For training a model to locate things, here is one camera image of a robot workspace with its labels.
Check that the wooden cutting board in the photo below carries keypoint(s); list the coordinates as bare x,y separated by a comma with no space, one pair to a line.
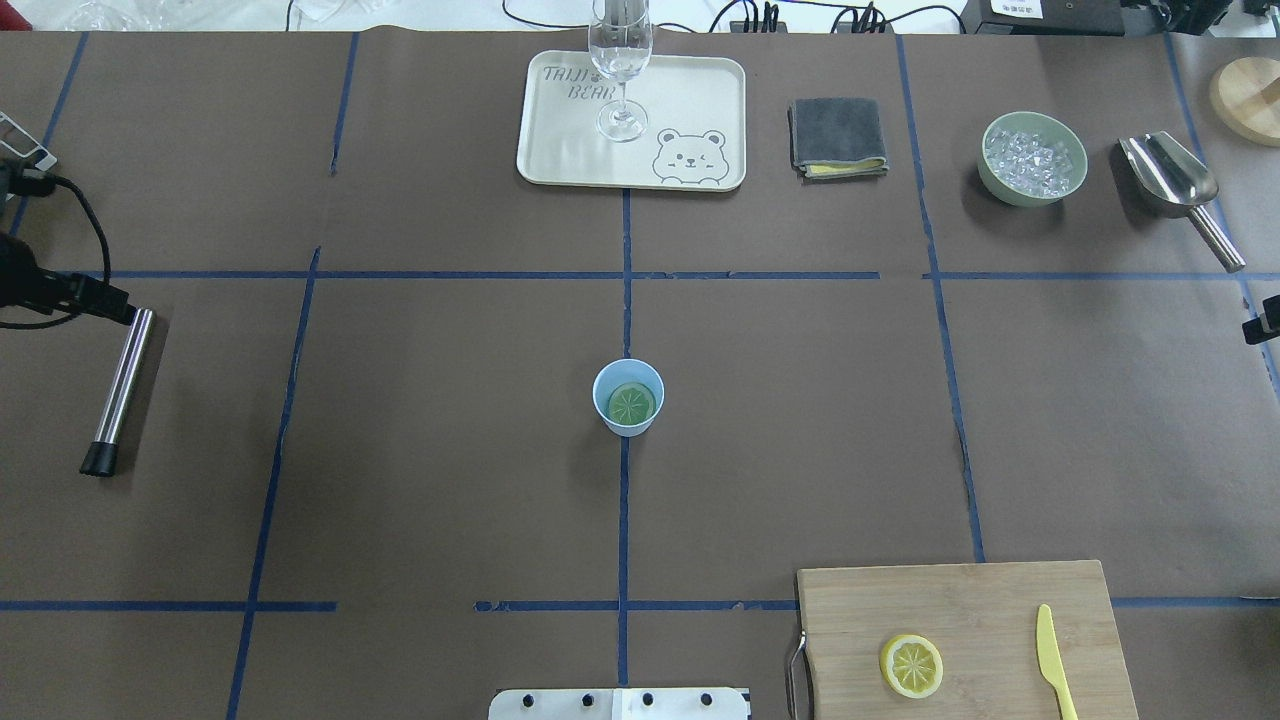
982,618

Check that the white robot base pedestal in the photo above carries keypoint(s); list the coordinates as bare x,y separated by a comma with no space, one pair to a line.
715,702

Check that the white cup rack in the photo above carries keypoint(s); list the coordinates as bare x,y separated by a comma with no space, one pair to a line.
19,146

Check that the wooden cup tree stand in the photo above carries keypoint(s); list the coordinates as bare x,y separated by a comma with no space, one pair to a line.
1245,96

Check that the steel muddler black tip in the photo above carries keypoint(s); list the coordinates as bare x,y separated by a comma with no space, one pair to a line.
102,454

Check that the black monitor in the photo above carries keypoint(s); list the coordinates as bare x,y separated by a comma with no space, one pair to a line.
1230,19

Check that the light blue plastic cup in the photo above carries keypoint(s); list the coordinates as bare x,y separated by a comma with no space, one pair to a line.
622,371

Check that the clear wine glass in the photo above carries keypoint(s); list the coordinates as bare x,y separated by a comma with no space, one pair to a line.
621,43

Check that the green bowl of ice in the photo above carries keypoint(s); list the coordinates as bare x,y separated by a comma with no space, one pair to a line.
1029,160

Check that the steel ice scoop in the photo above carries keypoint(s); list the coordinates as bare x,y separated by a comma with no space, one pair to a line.
1176,184

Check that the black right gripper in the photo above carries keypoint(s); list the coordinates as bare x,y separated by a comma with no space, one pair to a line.
1264,327

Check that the green lime slice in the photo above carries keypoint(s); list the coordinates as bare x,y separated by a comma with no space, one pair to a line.
631,404

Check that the yellow plastic knife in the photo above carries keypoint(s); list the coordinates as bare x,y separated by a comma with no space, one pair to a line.
1050,663

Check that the cream bear tray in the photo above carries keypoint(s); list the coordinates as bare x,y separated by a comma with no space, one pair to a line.
681,125

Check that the yellow lemon half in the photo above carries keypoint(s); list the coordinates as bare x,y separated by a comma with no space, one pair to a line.
911,666

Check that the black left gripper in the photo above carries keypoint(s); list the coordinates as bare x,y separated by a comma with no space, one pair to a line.
22,274

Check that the grey folded cloth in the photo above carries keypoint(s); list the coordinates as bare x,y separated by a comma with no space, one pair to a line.
837,137

